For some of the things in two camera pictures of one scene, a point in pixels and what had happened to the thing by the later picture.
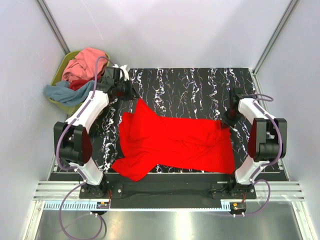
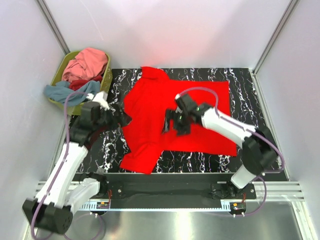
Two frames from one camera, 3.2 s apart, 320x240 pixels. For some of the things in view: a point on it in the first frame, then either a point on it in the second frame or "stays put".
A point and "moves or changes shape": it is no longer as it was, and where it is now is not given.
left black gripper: [132, 91] -> [122, 119]
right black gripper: [226, 123] -> [172, 114]
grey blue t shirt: [61, 93] stays put
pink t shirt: [83, 66] stays put
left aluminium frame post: [45, 10] stays put
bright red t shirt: [148, 140] moves or changes shape
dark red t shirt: [76, 84] stays put
